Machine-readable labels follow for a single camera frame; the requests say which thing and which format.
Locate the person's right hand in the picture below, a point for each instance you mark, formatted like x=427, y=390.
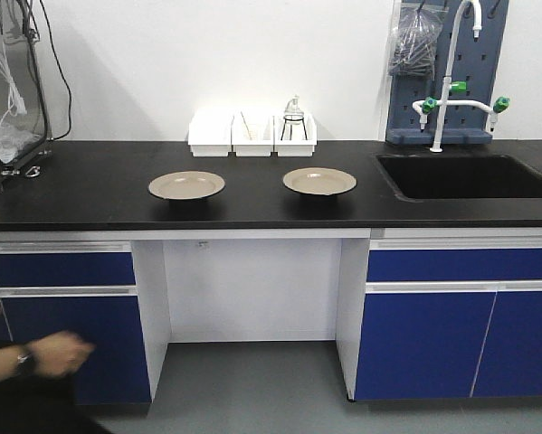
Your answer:
x=60, y=354

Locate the middle white storage bin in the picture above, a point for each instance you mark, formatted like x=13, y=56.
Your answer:
x=252, y=134

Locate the black lab sink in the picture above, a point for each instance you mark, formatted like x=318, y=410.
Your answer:
x=424, y=178

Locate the beige round plate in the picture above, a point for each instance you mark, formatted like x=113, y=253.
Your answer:
x=319, y=181
x=186, y=185

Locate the glass alcohol lamp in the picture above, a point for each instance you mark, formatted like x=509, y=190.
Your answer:
x=292, y=112

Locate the blue pegboard drying rack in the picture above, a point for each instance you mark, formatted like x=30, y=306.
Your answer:
x=443, y=65

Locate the right white storage bin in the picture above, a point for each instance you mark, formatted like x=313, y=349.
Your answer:
x=295, y=148

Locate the black wire tripod stand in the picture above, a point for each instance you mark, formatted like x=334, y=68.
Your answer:
x=294, y=128

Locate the plastic bag of pegs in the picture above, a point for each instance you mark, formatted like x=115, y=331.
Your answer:
x=415, y=39

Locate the blue cabinet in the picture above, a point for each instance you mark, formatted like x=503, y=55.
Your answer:
x=448, y=313
x=87, y=289

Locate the left blue cabinet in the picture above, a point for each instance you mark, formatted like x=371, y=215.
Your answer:
x=87, y=289

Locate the white gooseneck lab faucet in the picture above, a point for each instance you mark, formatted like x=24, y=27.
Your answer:
x=465, y=112

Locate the right blue cabinet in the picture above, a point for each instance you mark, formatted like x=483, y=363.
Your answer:
x=448, y=313

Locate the steel framed equipment box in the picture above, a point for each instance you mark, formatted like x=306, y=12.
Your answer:
x=25, y=133

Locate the black wrist watch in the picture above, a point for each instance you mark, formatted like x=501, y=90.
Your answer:
x=26, y=362

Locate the white storage bin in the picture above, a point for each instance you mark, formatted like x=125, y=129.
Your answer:
x=295, y=148
x=210, y=132
x=252, y=134

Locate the left white storage bin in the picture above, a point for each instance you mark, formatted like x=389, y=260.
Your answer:
x=210, y=132

